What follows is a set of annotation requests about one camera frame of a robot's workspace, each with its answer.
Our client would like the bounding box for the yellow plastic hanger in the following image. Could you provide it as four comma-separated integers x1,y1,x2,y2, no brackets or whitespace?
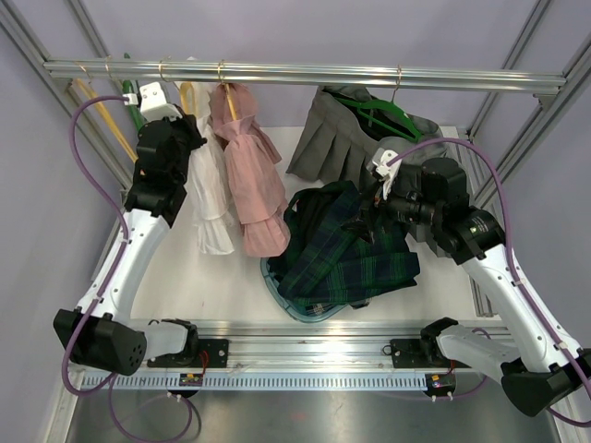
75,62,138,162

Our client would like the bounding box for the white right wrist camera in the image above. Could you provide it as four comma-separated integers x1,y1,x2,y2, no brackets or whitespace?
366,148,402,199

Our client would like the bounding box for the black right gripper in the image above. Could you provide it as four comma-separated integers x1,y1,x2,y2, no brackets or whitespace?
342,174,443,245

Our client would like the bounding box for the grey pleated skirt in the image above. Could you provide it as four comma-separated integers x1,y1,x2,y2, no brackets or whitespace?
287,86,443,191

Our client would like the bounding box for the teal plastic basin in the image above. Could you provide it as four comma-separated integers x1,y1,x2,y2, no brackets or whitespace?
260,257,363,324

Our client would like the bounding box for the green navy plaid skirt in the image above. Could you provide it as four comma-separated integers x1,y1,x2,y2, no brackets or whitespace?
268,181,420,308

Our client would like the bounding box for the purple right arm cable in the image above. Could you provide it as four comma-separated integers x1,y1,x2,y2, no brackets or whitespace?
387,138,591,425

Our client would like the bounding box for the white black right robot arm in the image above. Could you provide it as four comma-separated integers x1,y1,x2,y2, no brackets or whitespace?
344,150,590,417

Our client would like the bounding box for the navy white plaid skirt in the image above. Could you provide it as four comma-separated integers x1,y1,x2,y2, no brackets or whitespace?
298,298,371,317

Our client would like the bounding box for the pink pleated skirt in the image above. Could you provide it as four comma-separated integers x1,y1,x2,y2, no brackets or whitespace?
211,84,290,257

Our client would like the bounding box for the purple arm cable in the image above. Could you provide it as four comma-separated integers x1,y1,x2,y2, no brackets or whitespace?
60,94,195,442
387,138,591,425

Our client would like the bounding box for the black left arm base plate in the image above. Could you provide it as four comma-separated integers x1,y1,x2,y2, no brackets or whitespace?
184,339,230,369

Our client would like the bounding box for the green plastic hanger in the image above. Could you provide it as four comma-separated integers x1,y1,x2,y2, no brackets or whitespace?
331,65,422,142

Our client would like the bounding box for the green hanger of plaid skirt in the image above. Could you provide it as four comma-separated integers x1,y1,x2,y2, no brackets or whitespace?
104,53,145,133

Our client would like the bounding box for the aluminium frame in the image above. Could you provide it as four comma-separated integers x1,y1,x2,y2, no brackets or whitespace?
0,0,591,443

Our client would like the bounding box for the yellow hanger of pink skirt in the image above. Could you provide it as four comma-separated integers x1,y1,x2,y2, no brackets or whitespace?
217,59,238,121

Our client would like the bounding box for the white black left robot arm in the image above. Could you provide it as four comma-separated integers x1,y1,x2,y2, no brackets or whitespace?
54,111,206,376

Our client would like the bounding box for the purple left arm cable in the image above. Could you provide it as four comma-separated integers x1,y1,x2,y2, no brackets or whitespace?
60,94,195,442

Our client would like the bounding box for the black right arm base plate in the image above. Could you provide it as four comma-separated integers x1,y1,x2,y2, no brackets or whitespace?
389,339,454,369

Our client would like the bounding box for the white slotted cable duct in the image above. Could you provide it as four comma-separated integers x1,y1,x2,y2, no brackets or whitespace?
80,371,428,392

